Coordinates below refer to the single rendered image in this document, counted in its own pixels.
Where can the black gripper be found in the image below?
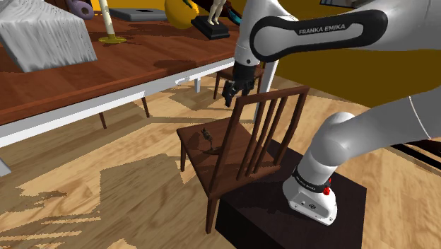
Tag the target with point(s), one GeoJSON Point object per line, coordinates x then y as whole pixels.
{"type": "Point", "coordinates": [244, 74]}

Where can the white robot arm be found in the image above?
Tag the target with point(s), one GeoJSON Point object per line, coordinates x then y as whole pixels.
{"type": "Point", "coordinates": [344, 138]}

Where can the brown wooden slat-back chair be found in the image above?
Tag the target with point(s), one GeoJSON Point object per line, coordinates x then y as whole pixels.
{"type": "Point", "coordinates": [237, 145]}

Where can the small dark figurine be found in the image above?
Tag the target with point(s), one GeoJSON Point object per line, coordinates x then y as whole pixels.
{"type": "Point", "coordinates": [207, 136]}

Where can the pale statuette on black base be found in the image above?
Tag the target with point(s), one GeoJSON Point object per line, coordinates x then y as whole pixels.
{"type": "Point", "coordinates": [211, 29]}

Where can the teal curved object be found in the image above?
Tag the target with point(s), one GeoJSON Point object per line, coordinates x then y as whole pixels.
{"type": "Point", "coordinates": [235, 17]}

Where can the yellow round object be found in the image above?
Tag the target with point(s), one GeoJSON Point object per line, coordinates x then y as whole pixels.
{"type": "Point", "coordinates": [179, 15]}

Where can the flat grey laptop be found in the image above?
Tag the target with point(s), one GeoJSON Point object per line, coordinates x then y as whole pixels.
{"type": "Point", "coordinates": [137, 14]}

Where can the dark robot stand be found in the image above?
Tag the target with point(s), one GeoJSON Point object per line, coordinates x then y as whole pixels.
{"type": "Point", "coordinates": [275, 224]}

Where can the cream candlestick with yellow base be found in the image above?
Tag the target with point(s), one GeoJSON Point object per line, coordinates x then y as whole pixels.
{"type": "Point", "coordinates": [109, 27]}

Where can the purple roll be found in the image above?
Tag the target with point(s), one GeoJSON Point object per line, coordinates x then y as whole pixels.
{"type": "Point", "coordinates": [84, 10]}

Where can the large grey box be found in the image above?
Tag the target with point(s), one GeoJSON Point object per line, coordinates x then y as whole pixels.
{"type": "Point", "coordinates": [41, 34]}

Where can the wooden table with white frame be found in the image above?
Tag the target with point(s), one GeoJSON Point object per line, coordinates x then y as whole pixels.
{"type": "Point", "coordinates": [137, 58]}

